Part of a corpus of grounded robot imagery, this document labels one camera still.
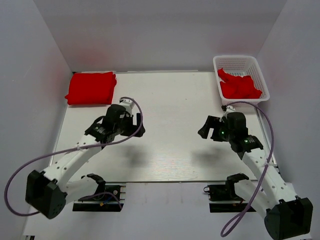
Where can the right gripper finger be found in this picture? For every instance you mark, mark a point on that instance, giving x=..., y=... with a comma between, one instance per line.
x=213, y=122
x=204, y=131

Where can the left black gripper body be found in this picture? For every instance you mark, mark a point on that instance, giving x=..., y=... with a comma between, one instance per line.
x=126, y=127

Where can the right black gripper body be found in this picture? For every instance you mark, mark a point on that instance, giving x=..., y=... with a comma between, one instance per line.
x=222, y=133

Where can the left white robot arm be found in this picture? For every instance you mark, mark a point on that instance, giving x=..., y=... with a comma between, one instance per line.
x=49, y=190

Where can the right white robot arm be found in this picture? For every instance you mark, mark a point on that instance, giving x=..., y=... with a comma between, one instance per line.
x=285, y=214

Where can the red t shirts in basket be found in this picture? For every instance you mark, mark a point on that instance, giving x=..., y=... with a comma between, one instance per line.
x=238, y=87

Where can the folded red t shirt stack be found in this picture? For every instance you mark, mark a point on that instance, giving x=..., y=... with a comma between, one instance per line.
x=91, y=89

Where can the white plastic basket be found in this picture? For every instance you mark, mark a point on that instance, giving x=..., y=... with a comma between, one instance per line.
x=241, y=65

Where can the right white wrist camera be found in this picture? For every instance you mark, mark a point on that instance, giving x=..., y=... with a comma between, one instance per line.
x=226, y=110

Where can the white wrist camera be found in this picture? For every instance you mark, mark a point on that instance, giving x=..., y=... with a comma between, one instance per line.
x=226, y=110
x=127, y=104

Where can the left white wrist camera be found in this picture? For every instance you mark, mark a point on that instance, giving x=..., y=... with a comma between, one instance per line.
x=127, y=104

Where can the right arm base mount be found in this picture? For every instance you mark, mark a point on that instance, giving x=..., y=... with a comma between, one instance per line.
x=220, y=200

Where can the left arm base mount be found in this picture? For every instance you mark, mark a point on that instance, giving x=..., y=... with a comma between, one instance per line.
x=103, y=203

